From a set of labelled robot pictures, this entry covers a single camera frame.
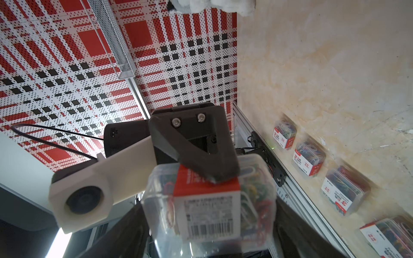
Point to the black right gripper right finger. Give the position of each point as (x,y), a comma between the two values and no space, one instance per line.
(297,238)

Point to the clear paper clip box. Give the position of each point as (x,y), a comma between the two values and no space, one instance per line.
(309,157)
(390,237)
(345,189)
(284,133)
(190,217)

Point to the white wire mesh shelf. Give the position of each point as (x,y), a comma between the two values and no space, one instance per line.
(114,38)

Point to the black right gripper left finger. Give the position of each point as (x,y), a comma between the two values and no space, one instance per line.
(127,239)

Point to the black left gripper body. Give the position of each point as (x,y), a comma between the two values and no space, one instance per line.
(196,136)

